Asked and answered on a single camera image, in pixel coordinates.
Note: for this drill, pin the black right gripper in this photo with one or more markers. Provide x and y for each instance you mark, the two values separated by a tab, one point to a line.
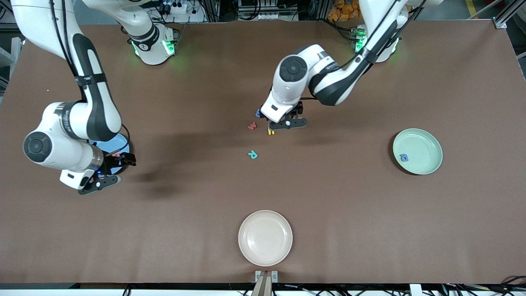
110	163

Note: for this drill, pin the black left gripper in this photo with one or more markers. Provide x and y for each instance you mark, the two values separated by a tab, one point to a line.
297	109

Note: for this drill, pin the teal foam capital R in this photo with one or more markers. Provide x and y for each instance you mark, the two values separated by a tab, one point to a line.
253	155

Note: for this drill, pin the blue foam small a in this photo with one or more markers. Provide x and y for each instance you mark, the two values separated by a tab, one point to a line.
402	159

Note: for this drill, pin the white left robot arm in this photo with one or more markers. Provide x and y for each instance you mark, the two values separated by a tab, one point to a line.
287	90

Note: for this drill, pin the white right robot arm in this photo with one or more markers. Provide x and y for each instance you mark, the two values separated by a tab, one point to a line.
61	123

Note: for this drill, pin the blue plate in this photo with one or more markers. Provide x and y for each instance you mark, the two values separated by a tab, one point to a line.
121	146

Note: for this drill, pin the green plate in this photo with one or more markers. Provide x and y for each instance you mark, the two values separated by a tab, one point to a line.
417	144

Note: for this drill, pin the cream plate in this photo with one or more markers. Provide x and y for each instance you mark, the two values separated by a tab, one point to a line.
265	238

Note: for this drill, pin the red foam small w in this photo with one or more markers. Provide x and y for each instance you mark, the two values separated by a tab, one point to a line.
252	126

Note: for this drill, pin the grey equipment rack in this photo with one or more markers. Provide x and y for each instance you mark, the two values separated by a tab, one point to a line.
267	16

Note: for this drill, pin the orange objects pile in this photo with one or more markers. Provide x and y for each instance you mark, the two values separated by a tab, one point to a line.
345	10

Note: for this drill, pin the white power strip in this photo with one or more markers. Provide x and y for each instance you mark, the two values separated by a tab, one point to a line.
180	7

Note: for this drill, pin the white tag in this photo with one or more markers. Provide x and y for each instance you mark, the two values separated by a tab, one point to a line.
415	290

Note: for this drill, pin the grey metal mount bracket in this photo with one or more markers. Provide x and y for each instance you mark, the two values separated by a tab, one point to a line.
258	274

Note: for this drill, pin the aluminium frame profile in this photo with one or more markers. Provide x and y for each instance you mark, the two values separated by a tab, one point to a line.
499	23

